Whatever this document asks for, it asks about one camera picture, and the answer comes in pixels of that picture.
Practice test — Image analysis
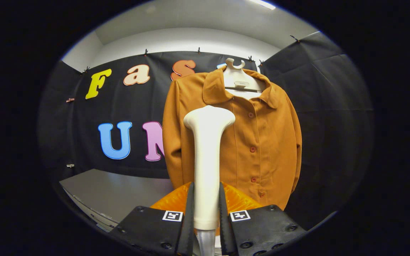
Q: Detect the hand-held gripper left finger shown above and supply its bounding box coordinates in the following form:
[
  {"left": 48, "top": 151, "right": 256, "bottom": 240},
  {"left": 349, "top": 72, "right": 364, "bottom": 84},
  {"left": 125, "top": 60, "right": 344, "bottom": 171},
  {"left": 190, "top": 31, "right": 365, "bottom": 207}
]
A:
[{"left": 118, "top": 182, "right": 195, "bottom": 256}]

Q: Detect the long ceiling light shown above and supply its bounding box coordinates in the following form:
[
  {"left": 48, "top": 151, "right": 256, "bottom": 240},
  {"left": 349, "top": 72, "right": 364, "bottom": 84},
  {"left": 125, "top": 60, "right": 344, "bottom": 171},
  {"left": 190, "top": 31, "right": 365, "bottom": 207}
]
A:
[{"left": 249, "top": 0, "right": 276, "bottom": 10}]

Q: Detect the orange button shirt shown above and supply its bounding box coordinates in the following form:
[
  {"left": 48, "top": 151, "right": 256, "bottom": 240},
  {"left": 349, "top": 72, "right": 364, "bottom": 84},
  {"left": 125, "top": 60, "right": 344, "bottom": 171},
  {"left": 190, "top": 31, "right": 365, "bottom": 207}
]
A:
[{"left": 162, "top": 68, "right": 302, "bottom": 210}]

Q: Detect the grey cabinet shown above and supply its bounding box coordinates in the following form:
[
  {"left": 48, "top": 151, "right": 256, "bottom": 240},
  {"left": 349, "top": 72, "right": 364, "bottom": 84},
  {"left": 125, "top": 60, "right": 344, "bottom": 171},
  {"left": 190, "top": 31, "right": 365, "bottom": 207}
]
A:
[{"left": 59, "top": 169, "right": 175, "bottom": 233}]

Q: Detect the white clothes hanger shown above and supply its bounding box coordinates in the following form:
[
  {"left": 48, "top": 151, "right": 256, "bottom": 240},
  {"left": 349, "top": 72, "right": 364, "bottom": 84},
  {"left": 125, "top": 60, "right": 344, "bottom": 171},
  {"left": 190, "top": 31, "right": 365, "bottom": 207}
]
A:
[{"left": 223, "top": 58, "right": 266, "bottom": 100}]

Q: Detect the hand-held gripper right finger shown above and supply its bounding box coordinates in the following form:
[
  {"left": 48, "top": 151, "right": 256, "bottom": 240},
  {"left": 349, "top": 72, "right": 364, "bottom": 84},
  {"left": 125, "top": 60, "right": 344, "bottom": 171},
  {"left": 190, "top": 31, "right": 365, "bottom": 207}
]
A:
[{"left": 219, "top": 182, "right": 307, "bottom": 256}]

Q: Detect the row of black clips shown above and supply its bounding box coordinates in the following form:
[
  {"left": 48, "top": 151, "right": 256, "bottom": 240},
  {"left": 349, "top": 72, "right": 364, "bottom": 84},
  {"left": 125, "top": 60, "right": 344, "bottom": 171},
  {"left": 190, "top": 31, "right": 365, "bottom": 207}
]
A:
[{"left": 81, "top": 34, "right": 300, "bottom": 73}]

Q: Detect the white garment steamer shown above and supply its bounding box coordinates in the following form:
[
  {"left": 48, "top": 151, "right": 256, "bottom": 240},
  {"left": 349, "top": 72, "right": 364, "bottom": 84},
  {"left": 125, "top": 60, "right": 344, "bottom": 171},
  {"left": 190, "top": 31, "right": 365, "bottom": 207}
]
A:
[{"left": 183, "top": 105, "right": 236, "bottom": 256}]

